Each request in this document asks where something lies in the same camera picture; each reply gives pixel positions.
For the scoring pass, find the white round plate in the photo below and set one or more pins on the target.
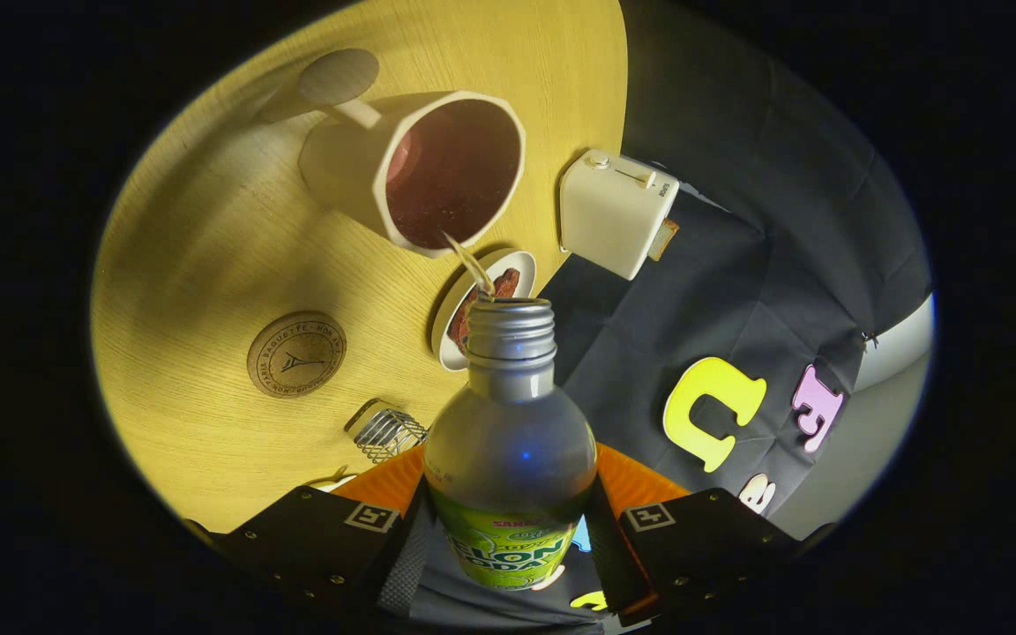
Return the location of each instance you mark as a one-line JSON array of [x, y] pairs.
[[524, 267]]

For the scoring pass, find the pale juice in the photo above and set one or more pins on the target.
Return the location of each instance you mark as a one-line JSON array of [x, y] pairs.
[[473, 265]]

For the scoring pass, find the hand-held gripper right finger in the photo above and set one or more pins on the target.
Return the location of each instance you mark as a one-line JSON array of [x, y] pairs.
[[614, 564]]

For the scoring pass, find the toast slice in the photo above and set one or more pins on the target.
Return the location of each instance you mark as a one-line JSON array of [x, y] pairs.
[[664, 238]]

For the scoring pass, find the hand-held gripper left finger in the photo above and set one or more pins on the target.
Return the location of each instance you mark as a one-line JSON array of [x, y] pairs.
[[402, 569]]

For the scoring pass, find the wooden table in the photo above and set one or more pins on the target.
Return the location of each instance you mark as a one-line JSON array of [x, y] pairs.
[[190, 265]]

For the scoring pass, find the silver bottle with green label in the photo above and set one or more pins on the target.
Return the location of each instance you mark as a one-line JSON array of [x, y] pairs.
[[508, 441]]

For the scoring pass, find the round wooden coaster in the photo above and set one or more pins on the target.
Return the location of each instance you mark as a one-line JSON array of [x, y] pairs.
[[296, 354]]

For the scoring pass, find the white toaster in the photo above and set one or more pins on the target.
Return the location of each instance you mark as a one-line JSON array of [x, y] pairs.
[[609, 212]]

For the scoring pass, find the red-brown meat slice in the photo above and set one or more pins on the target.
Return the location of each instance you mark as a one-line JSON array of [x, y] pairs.
[[462, 322], [508, 284]]

